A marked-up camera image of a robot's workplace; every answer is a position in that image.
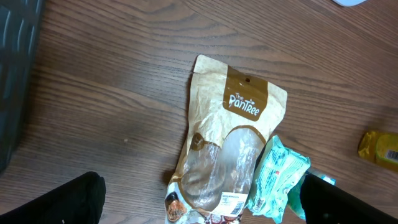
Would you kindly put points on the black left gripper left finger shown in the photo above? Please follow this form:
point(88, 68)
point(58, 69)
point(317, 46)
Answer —
point(80, 200)

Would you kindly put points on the green white tissue pack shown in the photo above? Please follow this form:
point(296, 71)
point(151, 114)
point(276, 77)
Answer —
point(294, 202)

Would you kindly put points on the white barcode scanner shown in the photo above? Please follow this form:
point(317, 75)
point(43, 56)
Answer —
point(348, 3)

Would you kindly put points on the dark grey mesh plastic basket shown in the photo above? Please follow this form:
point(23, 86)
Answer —
point(20, 27)

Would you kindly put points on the teal tissue packet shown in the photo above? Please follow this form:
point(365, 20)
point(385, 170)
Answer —
point(278, 171)

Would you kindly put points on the brown snack bag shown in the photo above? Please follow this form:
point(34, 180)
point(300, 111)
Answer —
point(231, 116)

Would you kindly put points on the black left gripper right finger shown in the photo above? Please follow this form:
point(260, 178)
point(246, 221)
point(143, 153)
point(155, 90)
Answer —
point(326, 203)

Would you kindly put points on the yellow liquid bottle grey cap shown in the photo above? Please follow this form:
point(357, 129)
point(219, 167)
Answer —
point(379, 148)

